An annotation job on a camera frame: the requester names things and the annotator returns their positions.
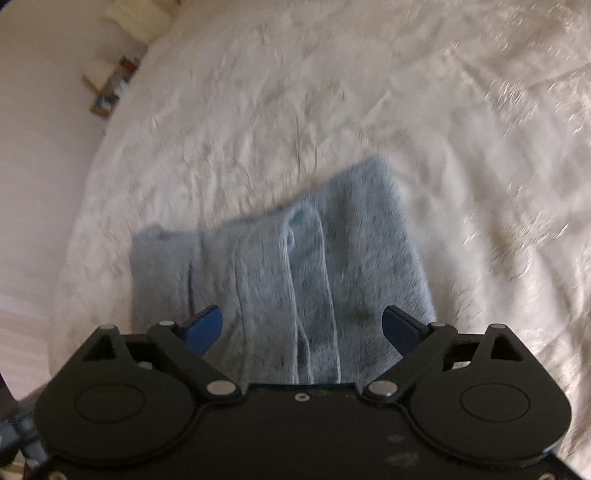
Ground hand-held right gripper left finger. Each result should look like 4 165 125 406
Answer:
83 304 244 401

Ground white floral bedspread bed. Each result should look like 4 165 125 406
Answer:
46 0 591 480

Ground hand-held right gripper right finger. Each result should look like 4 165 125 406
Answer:
362 304 528 401

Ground light blue pants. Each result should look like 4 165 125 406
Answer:
130 154 438 387

